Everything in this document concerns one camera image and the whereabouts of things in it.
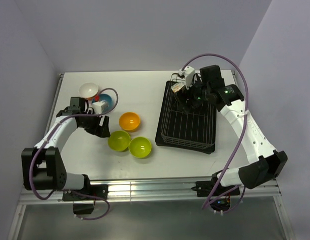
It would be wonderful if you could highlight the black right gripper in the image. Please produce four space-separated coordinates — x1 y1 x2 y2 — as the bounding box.
174 73 211 115

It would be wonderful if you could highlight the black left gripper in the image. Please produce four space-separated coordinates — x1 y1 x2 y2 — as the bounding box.
79 110 110 138

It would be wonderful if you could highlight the lime green bowl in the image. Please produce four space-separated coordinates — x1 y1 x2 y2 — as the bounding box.
129 136 152 159
108 130 131 152

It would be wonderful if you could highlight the floral orange green bowl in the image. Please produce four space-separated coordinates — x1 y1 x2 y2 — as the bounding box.
171 82 185 93

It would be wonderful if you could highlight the orange plastic bowl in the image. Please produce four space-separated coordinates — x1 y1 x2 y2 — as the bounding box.
119 112 141 132

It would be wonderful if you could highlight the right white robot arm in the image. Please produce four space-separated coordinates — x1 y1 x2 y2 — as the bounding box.
178 65 288 195

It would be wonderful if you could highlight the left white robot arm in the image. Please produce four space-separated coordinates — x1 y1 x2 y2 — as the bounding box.
21 97 110 200

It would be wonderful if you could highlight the blue ceramic bowl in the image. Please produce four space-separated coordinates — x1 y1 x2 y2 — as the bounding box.
91 93 114 115

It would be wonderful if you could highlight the black drip tray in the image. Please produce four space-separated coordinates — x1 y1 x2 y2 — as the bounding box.
154 79 220 155

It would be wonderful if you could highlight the white bowl orange outside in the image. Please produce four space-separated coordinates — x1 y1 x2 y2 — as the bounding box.
78 82 99 101

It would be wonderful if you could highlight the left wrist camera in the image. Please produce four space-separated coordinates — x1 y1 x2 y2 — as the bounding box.
91 94 111 116

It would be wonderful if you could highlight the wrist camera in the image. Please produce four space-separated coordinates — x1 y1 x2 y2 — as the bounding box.
91 94 111 116
178 66 196 89

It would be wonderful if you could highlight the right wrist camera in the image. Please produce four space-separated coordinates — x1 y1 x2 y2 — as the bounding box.
178 66 196 89

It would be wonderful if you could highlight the grey wire dish rack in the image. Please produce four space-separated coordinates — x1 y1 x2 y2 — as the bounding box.
159 72 219 148

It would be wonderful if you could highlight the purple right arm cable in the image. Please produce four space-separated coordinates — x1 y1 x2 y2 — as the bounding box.
182 53 250 214

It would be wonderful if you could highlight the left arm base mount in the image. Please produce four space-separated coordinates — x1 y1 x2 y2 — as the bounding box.
62 184 110 220

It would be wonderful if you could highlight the aluminium table edge rail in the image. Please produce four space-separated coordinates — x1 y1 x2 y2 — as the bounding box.
18 177 281 205

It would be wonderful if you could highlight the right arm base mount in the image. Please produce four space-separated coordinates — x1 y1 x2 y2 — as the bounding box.
191 180 240 213

